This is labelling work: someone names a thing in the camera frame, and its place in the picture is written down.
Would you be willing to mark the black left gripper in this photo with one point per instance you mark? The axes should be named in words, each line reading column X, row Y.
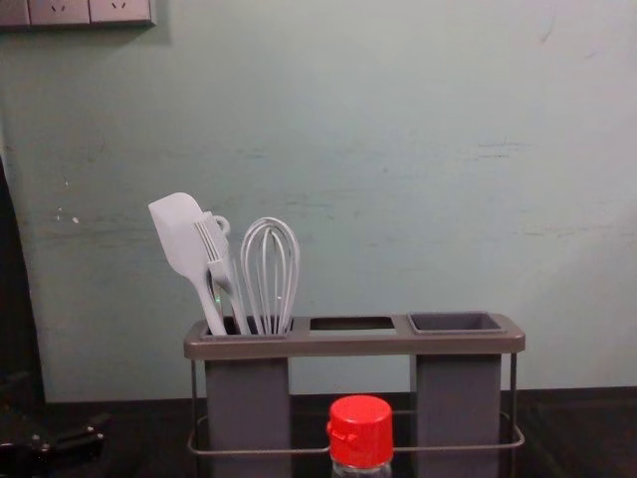
column 22, row 423

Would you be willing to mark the black table cloth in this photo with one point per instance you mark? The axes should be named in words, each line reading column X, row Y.
column 572, row 438

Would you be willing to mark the grey metal utensil rack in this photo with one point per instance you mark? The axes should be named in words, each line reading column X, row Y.
column 348, row 343

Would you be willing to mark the white silicone spatula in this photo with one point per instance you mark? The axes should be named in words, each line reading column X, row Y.
column 174, row 219

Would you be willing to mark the clear bottle with red cap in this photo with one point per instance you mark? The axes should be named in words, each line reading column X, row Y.
column 359, row 428

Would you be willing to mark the grey square plastic cup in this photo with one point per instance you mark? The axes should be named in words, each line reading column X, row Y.
column 249, row 398
column 455, row 398

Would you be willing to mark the white silicone whisk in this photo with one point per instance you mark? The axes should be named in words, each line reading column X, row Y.
column 271, row 279

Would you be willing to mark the black upright board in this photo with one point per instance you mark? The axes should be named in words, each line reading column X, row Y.
column 15, row 299

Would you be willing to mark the white wall socket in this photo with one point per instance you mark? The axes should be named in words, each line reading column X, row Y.
column 59, row 10
column 12, row 11
column 119, row 9

